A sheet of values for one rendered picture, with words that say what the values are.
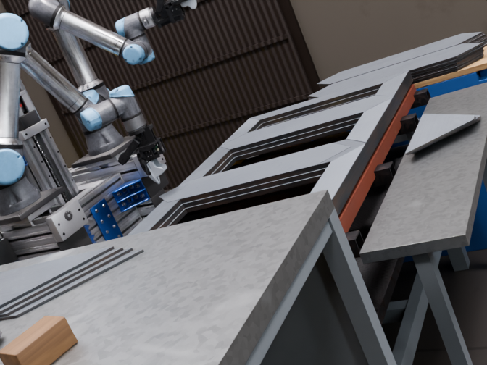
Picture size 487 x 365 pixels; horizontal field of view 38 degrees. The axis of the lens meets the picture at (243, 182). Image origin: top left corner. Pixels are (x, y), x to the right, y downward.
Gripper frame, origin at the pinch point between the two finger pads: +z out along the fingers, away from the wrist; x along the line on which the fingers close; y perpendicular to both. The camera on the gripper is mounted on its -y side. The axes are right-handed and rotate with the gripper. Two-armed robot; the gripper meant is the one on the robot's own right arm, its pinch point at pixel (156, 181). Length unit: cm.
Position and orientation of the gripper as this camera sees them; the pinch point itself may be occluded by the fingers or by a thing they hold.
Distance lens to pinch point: 254.1
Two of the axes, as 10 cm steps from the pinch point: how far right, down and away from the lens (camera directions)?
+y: 9.0, -2.8, -3.3
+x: 2.1, -3.7, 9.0
